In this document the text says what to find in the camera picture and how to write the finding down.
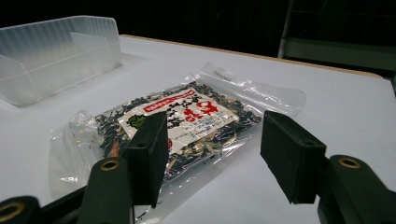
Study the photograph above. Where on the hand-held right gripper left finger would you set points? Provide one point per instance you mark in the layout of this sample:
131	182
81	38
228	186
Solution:
146	161

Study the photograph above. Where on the clear packet of dried seaweed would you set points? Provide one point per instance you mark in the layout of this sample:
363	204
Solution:
186	115

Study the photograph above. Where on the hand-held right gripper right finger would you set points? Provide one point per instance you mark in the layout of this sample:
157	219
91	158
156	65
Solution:
292	155

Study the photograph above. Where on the metal shelf frame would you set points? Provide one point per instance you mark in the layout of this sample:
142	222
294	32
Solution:
339	46

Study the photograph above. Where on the translucent plastic storage bin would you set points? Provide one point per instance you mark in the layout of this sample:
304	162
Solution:
53	59

